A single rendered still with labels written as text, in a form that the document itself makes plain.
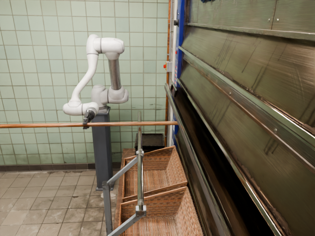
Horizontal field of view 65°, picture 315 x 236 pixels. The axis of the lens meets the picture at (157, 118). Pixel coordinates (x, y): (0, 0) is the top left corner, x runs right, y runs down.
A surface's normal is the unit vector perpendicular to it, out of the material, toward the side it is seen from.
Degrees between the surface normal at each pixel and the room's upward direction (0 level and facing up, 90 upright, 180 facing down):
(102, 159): 90
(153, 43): 90
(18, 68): 90
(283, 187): 70
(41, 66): 90
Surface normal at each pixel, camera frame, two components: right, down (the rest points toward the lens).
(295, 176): -0.93, -0.31
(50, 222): 0.02, -0.93
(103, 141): 0.04, 0.37
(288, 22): -1.00, -0.02
